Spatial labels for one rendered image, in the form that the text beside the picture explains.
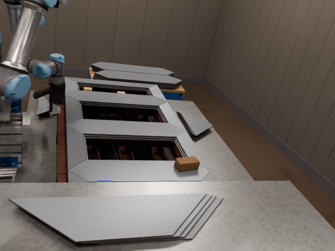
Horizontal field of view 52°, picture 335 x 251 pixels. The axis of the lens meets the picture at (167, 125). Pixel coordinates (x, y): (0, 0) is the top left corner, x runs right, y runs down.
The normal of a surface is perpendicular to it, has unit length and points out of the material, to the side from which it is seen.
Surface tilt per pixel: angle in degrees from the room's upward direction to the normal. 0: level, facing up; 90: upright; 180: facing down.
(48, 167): 0
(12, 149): 90
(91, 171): 0
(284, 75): 90
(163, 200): 0
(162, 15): 90
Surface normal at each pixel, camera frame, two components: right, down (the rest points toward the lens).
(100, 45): 0.35, 0.48
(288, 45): -0.92, 0.00
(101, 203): 0.19, -0.88
